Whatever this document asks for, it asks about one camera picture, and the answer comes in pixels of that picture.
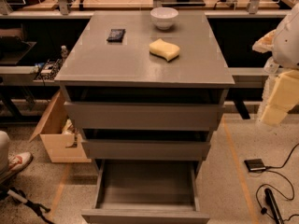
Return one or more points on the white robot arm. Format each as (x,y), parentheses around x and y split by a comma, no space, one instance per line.
(283,43)

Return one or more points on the open cardboard box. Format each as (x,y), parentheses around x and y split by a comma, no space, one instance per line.
(59,137)

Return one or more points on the white bowl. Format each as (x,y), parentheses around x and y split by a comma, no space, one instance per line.
(163,17)

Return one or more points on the black patterned tray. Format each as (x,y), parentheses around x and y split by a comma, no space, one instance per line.
(49,70)

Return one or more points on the grey middle drawer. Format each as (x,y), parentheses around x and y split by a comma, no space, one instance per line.
(146,150)

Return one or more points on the grey trouser leg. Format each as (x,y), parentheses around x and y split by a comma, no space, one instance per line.
(4,151)

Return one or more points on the grey top drawer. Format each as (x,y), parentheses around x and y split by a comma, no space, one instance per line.
(123,116)

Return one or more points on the grey open bottom drawer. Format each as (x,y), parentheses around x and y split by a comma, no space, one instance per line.
(145,192)

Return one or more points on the black chair base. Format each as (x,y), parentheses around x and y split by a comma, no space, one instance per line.
(38,208)

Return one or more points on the black foot pedal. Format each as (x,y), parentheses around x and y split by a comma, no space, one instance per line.
(255,165)

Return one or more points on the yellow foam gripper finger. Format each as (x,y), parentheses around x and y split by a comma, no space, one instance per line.
(281,96)

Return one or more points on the small plastic bottle left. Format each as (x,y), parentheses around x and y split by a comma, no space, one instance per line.
(64,52)

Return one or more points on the dark blue snack packet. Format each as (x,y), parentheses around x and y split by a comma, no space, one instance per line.
(116,35)

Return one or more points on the yellow sponge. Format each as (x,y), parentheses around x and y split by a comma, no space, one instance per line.
(164,49)

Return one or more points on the white red sneaker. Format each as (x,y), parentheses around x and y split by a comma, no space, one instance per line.
(20,161)

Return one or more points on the grey drawer cabinet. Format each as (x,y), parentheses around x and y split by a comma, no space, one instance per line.
(97,71)

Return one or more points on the black power strip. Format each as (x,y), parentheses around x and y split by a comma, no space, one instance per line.
(270,200)

